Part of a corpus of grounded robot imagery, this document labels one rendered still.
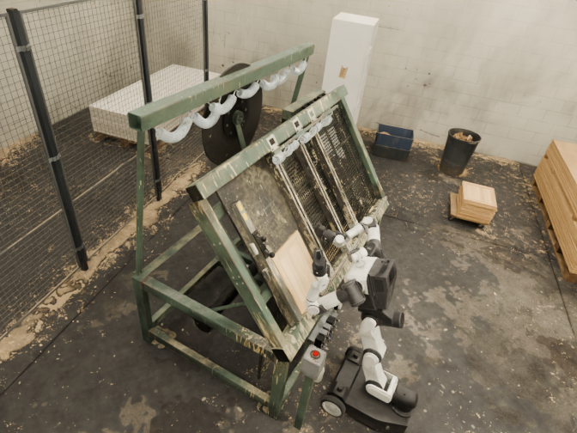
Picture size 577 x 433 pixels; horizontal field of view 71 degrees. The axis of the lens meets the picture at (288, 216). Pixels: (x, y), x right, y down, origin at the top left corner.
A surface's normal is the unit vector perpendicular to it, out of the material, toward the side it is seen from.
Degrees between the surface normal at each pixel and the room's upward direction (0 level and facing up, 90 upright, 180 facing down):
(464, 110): 90
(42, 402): 0
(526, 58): 90
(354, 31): 90
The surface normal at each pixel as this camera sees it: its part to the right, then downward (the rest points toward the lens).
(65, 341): 0.11, -0.79
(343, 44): -0.30, 0.55
